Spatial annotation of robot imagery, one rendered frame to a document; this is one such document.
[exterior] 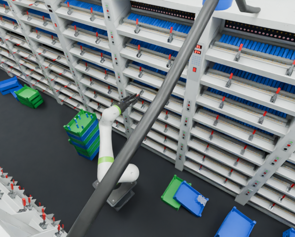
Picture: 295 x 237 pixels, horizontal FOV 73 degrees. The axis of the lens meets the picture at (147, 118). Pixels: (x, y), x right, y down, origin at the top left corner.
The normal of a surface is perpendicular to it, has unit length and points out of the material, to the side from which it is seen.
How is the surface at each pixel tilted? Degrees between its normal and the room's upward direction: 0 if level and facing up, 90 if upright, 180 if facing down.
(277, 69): 19
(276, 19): 0
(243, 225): 0
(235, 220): 0
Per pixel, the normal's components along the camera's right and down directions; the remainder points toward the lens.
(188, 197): 0.25, -0.50
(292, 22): -0.04, -0.67
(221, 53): -0.21, -0.44
